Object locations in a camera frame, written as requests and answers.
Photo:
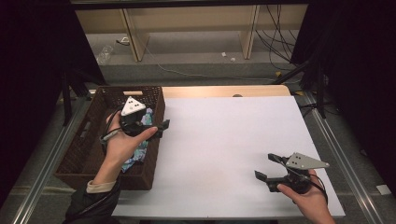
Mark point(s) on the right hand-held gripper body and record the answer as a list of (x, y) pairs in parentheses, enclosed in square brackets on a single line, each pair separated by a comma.
[(299, 177)]

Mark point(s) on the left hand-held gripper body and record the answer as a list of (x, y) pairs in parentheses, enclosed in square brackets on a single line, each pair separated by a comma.
[(132, 119)]

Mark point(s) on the brown wicker basket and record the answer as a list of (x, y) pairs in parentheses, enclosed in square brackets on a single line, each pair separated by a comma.
[(84, 149)]

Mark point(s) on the person's right hand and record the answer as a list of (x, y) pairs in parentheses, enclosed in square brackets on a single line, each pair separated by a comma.
[(311, 200)]

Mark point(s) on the person's left hand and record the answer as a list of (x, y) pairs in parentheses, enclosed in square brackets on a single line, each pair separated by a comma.
[(121, 149)]

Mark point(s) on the white table sheet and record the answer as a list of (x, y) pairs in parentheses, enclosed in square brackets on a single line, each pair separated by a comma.
[(218, 149)]

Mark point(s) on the black metal stand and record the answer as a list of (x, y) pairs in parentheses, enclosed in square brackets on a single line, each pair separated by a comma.
[(66, 99), (319, 90)]

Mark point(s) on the clear plastic bag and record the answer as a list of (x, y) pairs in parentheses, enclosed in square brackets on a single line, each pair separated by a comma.
[(105, 54)]

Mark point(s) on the white tape piece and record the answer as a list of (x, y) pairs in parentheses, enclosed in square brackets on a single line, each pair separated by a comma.
[(383, 189)]

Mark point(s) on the light wooden shelf unit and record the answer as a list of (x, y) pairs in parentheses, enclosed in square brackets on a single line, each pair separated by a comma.
[(193, 18)]

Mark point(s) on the black curtain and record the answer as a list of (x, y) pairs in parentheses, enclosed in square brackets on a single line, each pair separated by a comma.
[(34, 62), (358, 62)]

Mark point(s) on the aluminium rail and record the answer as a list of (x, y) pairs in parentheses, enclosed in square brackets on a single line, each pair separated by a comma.
[(342, 155), (46, 168)]

